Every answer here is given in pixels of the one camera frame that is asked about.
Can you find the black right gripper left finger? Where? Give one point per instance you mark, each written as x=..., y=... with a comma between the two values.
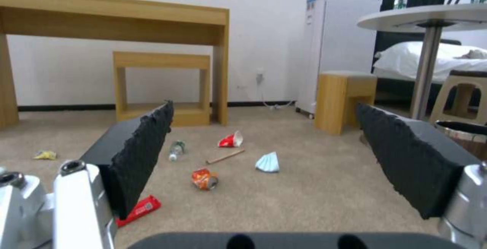
x=129, y=157

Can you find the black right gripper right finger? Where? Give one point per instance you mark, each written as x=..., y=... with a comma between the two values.
x=411, y=160

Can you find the wooden trash bin black liner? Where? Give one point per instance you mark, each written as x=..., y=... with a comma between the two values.
x=464, y=132

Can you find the crushed clear plastic bottle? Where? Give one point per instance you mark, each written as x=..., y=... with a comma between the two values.
x=176, y=149

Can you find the red snack wrapper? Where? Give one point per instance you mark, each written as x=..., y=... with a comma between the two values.
x=140, y=209

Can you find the beige plastic stool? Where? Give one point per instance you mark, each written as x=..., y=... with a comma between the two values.
x=445, y=100

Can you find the crushed orange snack can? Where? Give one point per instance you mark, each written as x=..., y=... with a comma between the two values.
x=203, y=178

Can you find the crumpled yellow wrapper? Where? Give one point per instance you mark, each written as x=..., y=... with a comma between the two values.
x=45, y=155

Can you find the wooden stick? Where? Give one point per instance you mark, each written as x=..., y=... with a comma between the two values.
x=225, y=156

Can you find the small wooden stool grey top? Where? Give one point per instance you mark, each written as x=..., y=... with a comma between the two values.
x=335, y=100

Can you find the bed with white bedding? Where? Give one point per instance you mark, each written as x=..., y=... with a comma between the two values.
x=403, y=60

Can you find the open wooden stool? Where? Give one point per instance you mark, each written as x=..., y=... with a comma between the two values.
x=163, y=60

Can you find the red and white paper cup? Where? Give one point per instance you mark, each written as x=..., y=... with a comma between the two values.
x=231, y=140

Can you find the large wooden desk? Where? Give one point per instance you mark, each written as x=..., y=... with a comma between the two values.
x=114, y=23

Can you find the white mini fridge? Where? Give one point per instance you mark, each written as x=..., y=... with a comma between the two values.
x=335, y=46

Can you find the light blue face mask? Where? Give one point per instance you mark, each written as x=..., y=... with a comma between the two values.
x=268, y=162

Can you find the round white table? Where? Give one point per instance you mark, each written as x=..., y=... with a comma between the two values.
x=426, y=18

